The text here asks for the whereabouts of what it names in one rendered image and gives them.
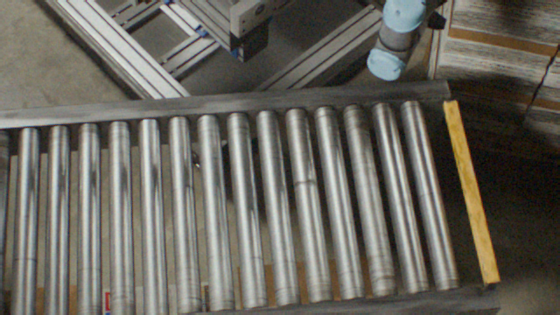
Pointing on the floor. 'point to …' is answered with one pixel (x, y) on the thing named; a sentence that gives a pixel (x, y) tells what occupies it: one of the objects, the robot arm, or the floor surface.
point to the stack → (500, 80)
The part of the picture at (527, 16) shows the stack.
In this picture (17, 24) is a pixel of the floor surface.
